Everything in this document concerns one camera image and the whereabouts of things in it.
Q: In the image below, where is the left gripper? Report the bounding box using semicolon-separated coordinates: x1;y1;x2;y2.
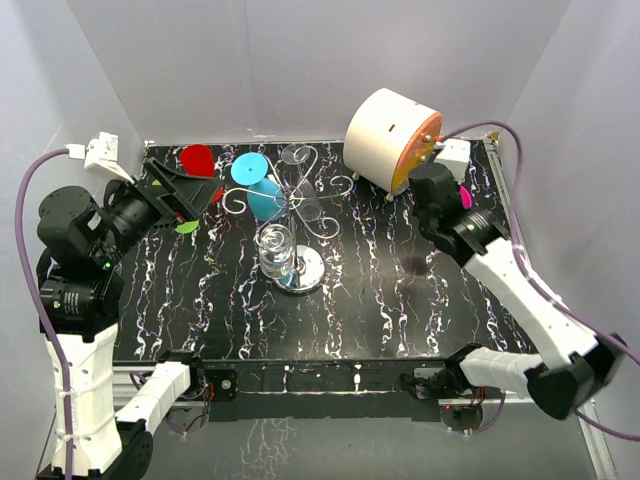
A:
93;157;222;264

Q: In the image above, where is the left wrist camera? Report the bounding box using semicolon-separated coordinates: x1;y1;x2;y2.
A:
84;132;134;184

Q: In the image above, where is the pink wine glass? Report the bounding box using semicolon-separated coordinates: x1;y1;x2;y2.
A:
459;186;473;209

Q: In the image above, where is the chrome wine glass rack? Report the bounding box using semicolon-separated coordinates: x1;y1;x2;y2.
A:
222;147;354;296

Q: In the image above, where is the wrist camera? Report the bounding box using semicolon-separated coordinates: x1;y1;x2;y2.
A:
434;138;471;177
84;132;134;184

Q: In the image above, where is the white cylindrical stool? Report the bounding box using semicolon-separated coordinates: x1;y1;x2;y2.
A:
343;88;443;199

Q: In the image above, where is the clear tumbler glass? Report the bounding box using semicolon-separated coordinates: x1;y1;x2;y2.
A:
258;223;294;280

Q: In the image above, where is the clear champagne flute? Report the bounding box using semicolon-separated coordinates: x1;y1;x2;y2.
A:
280;143;322;222

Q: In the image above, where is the cyan wine glass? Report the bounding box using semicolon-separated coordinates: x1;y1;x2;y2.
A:
231;152;285;222

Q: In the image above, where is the green wine glass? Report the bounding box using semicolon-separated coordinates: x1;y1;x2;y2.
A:
151;179;200;235

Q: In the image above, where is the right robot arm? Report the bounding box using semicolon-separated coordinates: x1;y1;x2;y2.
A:
408;163;626;420

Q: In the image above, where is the red wine glass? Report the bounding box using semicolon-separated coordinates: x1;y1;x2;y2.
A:
179;144;216;178

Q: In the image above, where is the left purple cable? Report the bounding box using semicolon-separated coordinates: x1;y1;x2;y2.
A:
13;144;86;480

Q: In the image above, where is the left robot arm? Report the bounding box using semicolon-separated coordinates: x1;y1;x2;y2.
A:
37;159;222;479

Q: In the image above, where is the black base frame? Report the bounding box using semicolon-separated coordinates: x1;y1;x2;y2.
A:
114;357;516;424

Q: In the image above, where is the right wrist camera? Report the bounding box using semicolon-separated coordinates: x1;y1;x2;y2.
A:
434;138;471;177

